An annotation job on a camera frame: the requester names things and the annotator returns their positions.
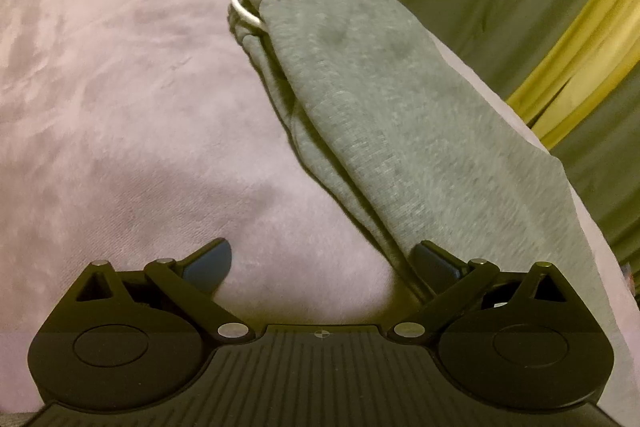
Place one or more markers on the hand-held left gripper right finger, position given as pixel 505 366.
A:
pixel 434 263

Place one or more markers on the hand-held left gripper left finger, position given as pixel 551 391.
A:
pixel 209 264

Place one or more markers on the grey sweat pants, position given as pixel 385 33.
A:
pixel 380 107

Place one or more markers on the pink plush blanket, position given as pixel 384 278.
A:
pixel 130 117

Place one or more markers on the yellow curtain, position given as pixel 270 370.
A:
pixel 580 57

